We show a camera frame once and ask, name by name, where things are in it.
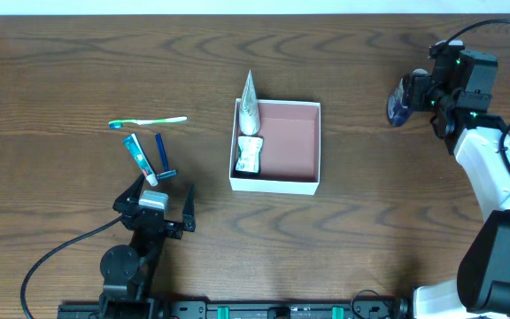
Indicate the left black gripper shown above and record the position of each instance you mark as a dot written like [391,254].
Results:
[151,217]

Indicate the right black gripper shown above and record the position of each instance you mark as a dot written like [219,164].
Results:
[417,89]

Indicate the blue pump bottle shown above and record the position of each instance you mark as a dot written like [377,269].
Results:
[398,111]

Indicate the green white packet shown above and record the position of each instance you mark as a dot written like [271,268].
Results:
[250,148]

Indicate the white lotion tube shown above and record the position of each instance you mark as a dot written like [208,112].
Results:
[249,118]

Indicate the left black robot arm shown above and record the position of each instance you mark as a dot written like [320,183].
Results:
[129,270]

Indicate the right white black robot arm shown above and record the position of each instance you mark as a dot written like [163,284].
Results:
[481,145]

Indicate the blue disposable razor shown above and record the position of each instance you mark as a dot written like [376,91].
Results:
[167,171]

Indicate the teal toothpaste tube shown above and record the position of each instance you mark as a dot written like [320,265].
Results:
[135,149]

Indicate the green white toothbrush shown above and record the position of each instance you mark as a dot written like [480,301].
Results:
[120,123]

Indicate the white box pink interior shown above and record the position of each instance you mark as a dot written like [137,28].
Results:
[290,160]

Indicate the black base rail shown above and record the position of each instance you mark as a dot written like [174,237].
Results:
[206,310]

